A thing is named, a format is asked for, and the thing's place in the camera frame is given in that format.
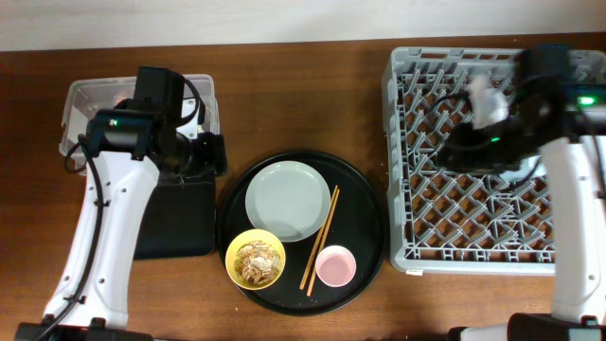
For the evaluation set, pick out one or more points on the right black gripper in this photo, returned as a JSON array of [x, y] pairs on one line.
[[461, 140]]

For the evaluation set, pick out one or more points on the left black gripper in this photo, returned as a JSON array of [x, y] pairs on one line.
[[213, 155]]

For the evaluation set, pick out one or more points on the pink plastic cup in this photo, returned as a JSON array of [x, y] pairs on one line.
[[335, 266]]

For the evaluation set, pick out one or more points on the light blue plastic cup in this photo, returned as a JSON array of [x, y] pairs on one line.
[[529, 168]]

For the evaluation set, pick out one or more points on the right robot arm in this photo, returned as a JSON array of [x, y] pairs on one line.
[[563, 121]]

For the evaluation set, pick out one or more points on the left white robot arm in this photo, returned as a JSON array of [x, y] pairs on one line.
[[91, 300]]

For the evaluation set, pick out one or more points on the grey dishwasher rack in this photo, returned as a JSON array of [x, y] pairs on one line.
[[447, 222]]

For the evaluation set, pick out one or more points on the clear plastic waste bin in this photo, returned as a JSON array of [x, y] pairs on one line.
[[94, 95]]

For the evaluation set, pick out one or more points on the black rectangular tray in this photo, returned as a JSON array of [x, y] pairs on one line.
[[179, 220]]

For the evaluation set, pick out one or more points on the grey round plate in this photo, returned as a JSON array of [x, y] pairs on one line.
[[289, 199]]

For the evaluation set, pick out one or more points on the yellow bowl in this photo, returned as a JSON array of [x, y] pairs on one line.
[[244, 238]]

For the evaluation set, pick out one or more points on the food scraps in bowl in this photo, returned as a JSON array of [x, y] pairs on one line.
[[257, 263]]

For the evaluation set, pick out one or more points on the round black serving tray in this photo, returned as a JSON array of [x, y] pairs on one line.
[[359, 224]]

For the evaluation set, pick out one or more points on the wooden chopstick left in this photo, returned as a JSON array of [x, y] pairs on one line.
[[307, 280]]

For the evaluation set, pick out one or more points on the wooden chopstick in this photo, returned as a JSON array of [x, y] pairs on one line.
[[323, 246], [307, 280]]

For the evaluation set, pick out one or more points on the wooden chopstick right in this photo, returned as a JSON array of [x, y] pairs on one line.
[[323, 246]]

